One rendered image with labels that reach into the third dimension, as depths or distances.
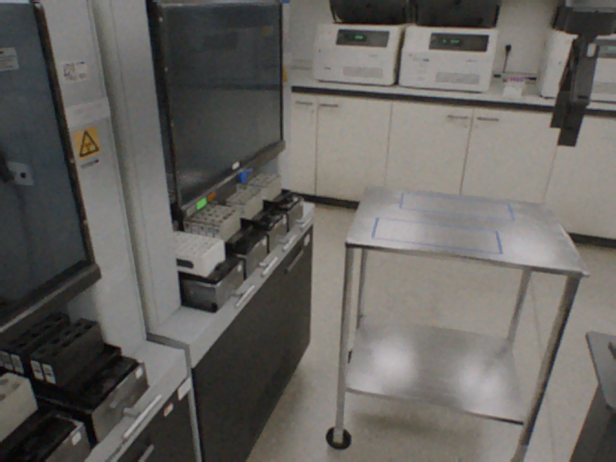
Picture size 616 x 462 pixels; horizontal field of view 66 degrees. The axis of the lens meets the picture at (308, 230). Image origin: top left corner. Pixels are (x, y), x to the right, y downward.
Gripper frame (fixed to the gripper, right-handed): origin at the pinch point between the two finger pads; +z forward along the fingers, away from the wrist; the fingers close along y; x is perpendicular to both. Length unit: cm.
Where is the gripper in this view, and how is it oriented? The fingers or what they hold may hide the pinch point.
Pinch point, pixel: (562, 130)
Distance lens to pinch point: 102.0
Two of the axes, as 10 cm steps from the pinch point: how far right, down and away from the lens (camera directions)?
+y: 3.3, -4.1, 8.5
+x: -9.4, -1.6, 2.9
